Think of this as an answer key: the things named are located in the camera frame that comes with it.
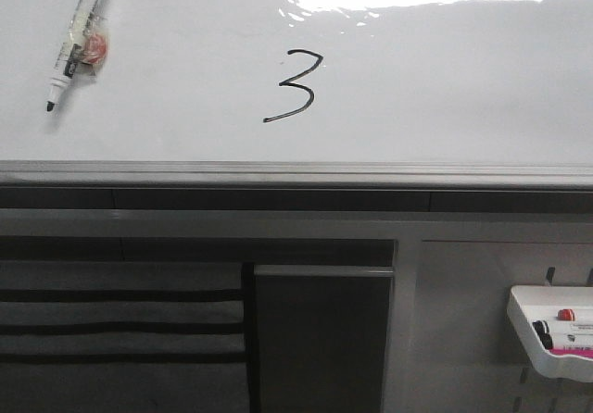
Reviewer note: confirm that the pink item in tray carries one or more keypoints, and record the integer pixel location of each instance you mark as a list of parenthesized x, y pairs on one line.
[(572, 352)]

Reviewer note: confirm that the white whiteboard marker with magnet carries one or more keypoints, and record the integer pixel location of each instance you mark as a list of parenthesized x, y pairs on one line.
[(74, 51)]

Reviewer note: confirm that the black capped marker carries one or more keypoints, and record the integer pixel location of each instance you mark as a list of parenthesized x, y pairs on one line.
[(562, 327), (567, 341)]

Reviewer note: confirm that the white whiteboard with aluminium frame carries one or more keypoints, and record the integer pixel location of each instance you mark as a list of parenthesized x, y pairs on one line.
[(380, 93)]

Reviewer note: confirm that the black capped marker upper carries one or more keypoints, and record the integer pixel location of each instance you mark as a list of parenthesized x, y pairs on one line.
[(562, 327)]

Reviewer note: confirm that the black capped marker lower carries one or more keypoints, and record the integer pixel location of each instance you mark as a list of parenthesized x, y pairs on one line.
[(567, 341)]

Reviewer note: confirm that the red capped marker in tray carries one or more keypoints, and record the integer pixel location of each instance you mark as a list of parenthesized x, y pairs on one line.
[(575, 314)]

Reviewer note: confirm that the dark grey cabinet panel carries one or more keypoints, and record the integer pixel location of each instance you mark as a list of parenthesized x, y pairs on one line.
[(322, 342)]

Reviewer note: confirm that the white plastic marker tray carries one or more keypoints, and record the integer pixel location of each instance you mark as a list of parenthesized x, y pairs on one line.
[(528, 303)]

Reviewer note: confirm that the grey slatted shelf unit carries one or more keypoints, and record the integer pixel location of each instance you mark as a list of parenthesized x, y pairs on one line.
[(127, 337)]

